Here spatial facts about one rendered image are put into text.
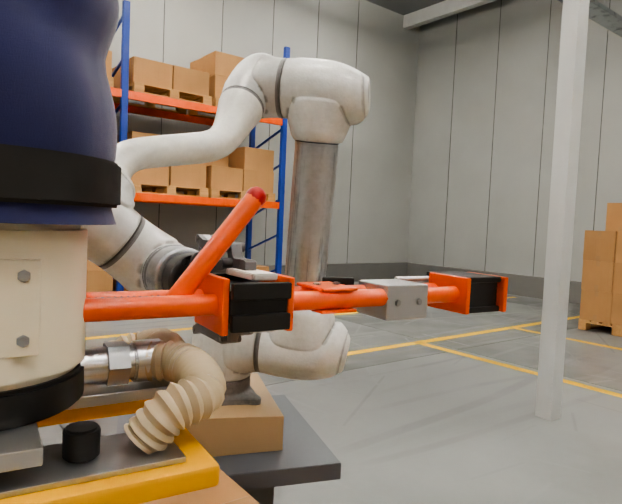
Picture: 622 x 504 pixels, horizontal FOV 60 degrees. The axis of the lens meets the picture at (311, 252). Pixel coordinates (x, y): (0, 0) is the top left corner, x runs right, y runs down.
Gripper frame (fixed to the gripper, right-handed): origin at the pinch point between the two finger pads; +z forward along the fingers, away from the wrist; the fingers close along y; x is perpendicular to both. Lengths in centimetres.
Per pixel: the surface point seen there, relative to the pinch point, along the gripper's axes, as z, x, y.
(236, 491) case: -7.6, -3.0, 26.7
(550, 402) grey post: -153, -317, 108
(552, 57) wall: -571, -936, -344
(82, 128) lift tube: 8.2, 19.8, -15.5
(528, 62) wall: -621, -932, -344
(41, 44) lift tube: 9.2, 22.9, -21.1
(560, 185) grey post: -157, -317, -41
